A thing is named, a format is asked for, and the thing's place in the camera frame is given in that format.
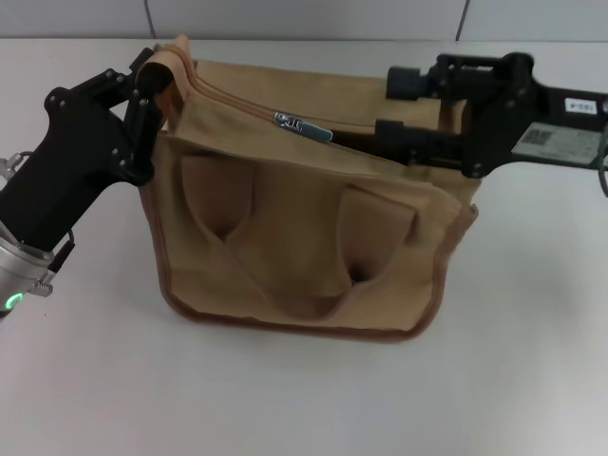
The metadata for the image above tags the khaki canvas food bag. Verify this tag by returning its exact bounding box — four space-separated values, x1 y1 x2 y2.
140 33 479 343

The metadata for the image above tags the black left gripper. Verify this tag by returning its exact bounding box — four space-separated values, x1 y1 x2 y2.
0 47 158 253

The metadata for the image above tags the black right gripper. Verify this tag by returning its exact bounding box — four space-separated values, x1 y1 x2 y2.
373 51 608 181

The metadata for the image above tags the gripper cable with plugs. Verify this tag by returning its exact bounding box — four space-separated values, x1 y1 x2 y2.
0 150 76 294
596 142 608 199

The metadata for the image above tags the right gripper cable with plugs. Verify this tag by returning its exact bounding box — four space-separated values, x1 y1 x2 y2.
596 142 608 199

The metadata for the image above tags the left gripper cable with plugs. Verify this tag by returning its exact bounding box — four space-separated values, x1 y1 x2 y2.
0 150 76 294

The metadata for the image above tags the silver metal zipper slider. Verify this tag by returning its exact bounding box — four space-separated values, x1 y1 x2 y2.
274 111 333 143

